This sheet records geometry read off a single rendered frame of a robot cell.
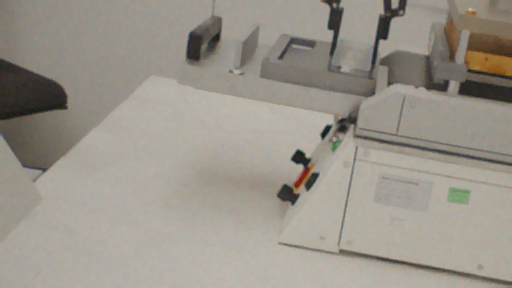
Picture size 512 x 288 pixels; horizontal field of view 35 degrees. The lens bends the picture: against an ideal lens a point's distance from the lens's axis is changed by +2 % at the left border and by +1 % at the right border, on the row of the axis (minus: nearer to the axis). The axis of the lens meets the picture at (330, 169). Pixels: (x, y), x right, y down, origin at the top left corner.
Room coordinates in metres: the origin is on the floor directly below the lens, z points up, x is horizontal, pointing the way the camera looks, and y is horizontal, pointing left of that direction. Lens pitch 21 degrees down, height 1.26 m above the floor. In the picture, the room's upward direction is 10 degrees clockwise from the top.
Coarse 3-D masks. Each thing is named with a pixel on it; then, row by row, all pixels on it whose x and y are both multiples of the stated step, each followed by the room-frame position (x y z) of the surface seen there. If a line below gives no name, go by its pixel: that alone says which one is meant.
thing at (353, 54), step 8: (344, 40) 1.26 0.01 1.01; (344, 48) 1.20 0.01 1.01; (352, 48) 1.21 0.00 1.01; (360, 48) 1.22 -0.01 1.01; (368, 48) 1.24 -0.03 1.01; (336, 56) 1.14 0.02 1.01; (344, 56) 1.15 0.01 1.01; (352, 56) 1.16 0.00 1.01; (360, 56) 1.17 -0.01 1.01; (368, 56) 1.18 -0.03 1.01; (344, 64) 1.10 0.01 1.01; (352, 64) 1.11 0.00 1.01; (360, 64) 1.12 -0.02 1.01; (368, 64) 1.13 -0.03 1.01
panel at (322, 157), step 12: (348, 132) 1.08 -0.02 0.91; (324, 144) 1.24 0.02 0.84; (312, 156) 1.28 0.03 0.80; (324, 156) 1.14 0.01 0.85; (336, 156) 1.03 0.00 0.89; (312, 168) 1.17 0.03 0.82; (324, 168) 1.06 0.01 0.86; (300, 192) 1.12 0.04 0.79; (300, 204) 1.04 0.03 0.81; (288, 216) 1.06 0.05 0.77
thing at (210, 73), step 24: (216, 48) 1.20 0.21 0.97; (240, 48) 1.11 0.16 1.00; (264, 48) 1.26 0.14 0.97; (192, 72) 1.08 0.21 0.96; (216, 72) 1.08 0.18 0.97; (384, 72) 1.25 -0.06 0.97; (240, 96) 1.09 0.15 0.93; (264, 96) 1.07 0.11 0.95; (288, 96) 1.07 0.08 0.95; (312, 96) 1.07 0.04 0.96; (336, 96) 1.07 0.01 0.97; (360, 96) 1.08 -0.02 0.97
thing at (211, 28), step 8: (216, 16) 1.25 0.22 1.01; (200, 24) 1.17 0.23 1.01; (208, 24) 1.18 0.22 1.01; (216, 24) 1.21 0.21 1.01; (192, 32) 1.11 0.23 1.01; (200, 32) 1.12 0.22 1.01; (208, 32) 1.16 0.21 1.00; (216, 32) 1.22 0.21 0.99; (192, 40) 1.11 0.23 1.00; (200, 40) 1.11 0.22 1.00; (208, 40) 1.17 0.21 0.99; (216, 40) 1.25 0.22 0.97; (192, 48) 1.11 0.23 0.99; (200, 48) 1.11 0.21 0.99; (192, 56) 1.11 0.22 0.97; (200, 56) 1.12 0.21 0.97
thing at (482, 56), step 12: (444, 24) 1.28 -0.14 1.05; (456, 36) 1.17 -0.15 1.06; (480, 36) 1.20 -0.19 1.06; (492, 36) 1.22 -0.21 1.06; (468, 48) 1.09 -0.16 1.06; (480, 48) 1.10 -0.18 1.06; (492, 48) 1.12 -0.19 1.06; (504, 48) 1.14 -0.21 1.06; (468, 60) 1.08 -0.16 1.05; (480, 60) 1.08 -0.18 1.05; (492, 60) 1.08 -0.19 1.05; (504, 60) 1.07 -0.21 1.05; (468, 72) 1.08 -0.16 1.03; (480, 72) 1.08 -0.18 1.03; (492, 72) 1.08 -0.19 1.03; (504, 72) 1.07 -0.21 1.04; (492, 84) 1.08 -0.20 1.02; (504, 84) 1.07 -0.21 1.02
